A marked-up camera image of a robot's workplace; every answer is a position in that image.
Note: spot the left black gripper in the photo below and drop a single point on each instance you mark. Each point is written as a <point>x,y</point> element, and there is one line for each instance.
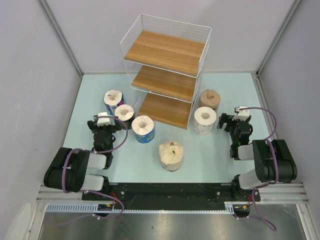
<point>94,127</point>

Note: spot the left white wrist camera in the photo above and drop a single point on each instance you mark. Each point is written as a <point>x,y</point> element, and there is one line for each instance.
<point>103,120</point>

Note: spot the light blue paper roll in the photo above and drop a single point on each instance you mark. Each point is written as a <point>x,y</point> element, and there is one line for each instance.
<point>144,129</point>

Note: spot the beige paper roll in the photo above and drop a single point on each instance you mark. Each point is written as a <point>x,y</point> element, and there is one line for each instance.
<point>171,155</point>

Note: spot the grey slotted cable duct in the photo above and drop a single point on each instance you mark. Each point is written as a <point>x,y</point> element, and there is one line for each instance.
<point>102,208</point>

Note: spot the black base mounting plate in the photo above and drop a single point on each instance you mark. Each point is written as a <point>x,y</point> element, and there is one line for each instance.
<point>172,194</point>

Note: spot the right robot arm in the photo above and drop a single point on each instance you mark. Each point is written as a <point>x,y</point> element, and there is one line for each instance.
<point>273,161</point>

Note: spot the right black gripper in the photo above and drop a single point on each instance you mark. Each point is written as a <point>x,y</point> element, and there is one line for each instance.
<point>224,118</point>

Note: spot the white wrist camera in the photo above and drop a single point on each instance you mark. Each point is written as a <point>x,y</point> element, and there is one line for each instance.
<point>242,113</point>
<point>103,120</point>

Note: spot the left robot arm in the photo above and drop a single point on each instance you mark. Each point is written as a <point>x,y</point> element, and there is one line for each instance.
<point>68,170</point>

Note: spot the black paper roll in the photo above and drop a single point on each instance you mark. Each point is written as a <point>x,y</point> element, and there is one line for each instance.
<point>125,113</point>

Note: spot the brown wrapped paper roll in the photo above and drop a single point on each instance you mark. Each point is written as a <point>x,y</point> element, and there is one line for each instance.
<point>209,98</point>

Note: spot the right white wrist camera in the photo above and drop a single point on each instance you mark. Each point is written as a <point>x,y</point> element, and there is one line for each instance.
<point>242,113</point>

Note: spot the dark blue paper roll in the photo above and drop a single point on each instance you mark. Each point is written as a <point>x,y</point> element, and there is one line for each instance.
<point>112,99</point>

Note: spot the white dotted paper roll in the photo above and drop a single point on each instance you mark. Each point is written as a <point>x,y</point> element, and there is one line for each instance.
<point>204,119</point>

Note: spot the white wire wooden shelf rack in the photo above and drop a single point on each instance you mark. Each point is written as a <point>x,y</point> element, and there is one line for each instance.
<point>165,59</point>

